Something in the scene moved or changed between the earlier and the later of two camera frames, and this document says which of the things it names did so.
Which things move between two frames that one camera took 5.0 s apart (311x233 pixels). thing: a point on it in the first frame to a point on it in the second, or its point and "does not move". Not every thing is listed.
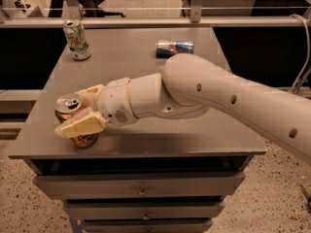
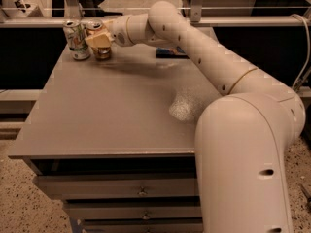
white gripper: x=114 y=101 to x=119 y=29
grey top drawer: x=141 y=185 does not move
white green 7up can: x=75 y=34 does not move
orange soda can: x=65 y=106 to x=94 y=26
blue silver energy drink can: x=168 y=48 does not move
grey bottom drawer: x=147 y=225 does not move
